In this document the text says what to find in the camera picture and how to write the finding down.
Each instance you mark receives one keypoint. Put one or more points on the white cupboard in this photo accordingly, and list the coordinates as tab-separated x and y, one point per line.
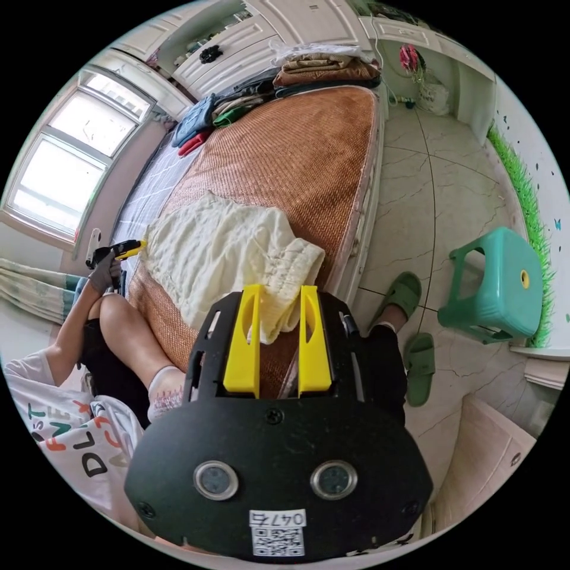
249	44

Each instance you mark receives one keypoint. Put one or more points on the green plastic stool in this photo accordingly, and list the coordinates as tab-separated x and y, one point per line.
494	285

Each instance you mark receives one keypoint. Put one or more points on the person's body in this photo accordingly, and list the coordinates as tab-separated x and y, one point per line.
107	369

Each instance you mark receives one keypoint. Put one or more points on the curtain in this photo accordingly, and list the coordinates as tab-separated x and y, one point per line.
35	285

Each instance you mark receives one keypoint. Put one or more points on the bed with woven mat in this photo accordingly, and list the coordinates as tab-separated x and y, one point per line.
285	156

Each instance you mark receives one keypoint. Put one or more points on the pile of clothes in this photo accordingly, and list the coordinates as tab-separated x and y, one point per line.
213	113

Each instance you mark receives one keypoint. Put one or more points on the window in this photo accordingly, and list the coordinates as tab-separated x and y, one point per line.
71	151

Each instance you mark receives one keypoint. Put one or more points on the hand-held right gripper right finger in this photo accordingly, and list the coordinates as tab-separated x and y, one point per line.
314	356

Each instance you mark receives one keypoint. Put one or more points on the white desk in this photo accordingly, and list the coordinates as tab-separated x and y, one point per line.
445	58

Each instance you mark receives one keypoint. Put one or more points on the person's left hand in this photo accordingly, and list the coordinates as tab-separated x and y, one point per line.
103	271

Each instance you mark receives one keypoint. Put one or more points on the folded brown mat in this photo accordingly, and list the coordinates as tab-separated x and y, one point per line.
327	69

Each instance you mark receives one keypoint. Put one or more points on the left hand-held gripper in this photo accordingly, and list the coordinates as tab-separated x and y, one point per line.
113	256

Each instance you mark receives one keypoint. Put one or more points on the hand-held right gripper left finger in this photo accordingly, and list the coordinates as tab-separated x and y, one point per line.
242	352

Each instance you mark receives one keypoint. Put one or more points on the white pants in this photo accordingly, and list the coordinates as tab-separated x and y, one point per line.
213	262

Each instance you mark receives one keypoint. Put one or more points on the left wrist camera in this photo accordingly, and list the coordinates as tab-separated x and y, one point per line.
92	242

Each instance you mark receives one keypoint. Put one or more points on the green slipper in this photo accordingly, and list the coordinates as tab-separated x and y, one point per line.
421	369

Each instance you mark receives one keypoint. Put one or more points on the white bag with flowers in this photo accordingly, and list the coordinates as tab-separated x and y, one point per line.
427	87

